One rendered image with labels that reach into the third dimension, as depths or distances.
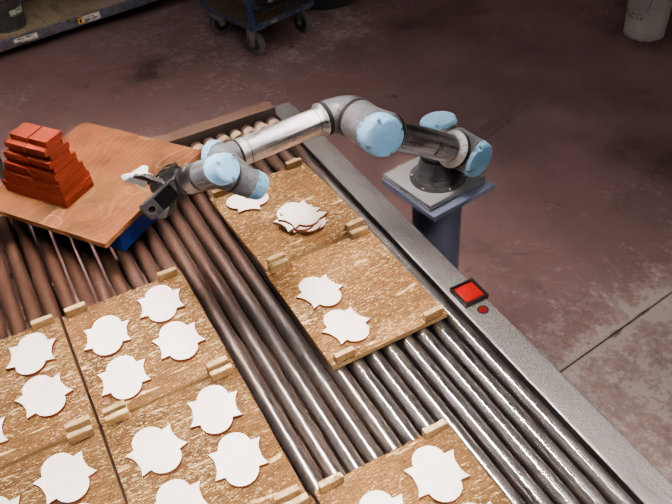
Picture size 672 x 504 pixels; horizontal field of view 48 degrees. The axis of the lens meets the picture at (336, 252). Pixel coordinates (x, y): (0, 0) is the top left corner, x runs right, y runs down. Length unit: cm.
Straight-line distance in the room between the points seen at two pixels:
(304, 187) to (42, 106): 305
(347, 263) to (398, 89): 276
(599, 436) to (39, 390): 136
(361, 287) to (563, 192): 209
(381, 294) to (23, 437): 97
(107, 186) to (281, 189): 55
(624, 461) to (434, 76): 350
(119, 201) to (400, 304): 92
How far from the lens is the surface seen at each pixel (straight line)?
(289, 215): 231
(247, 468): 177
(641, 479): 184
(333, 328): 200
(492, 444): 182
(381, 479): 174
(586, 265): 363
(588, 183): 412
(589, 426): 189
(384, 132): 202
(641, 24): 547
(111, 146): 266
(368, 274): 215
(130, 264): 235
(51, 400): 203
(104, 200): 242
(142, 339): 209
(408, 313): 204
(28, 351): 217
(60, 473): 189
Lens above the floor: 242
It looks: 42 degrees down
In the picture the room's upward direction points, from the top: 5 degrees counter-clockwise
